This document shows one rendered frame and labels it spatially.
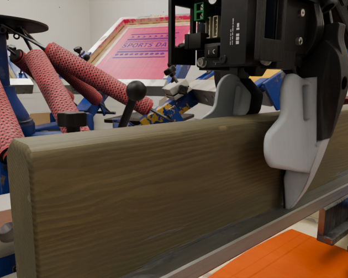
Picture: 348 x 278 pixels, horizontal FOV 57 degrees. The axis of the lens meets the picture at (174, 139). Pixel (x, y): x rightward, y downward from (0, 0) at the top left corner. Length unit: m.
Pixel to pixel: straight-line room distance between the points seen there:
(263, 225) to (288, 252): 0.24
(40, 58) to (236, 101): 0.61
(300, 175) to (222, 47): 0.10
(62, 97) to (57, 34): 3.93
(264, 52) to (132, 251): 0.12
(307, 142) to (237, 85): 0.07
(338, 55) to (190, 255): 0.14
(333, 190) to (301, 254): 0.17
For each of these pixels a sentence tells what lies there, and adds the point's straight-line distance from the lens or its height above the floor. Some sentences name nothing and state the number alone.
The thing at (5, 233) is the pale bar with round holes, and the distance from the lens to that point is 0.40.
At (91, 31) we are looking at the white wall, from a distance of 4.80.
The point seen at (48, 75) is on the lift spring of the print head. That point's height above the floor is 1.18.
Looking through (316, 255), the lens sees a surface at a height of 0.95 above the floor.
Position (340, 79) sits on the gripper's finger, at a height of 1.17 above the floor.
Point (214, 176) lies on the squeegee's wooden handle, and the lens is 0.19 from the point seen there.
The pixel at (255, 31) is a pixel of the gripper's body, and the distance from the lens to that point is 0.17.
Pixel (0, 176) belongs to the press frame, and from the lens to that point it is 0.65.
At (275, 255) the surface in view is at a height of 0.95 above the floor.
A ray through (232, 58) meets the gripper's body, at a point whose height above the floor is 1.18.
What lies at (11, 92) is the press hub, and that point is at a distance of 0.96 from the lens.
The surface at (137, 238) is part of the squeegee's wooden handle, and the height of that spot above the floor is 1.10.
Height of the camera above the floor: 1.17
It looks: 10 degrees down
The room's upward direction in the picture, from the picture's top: straight up
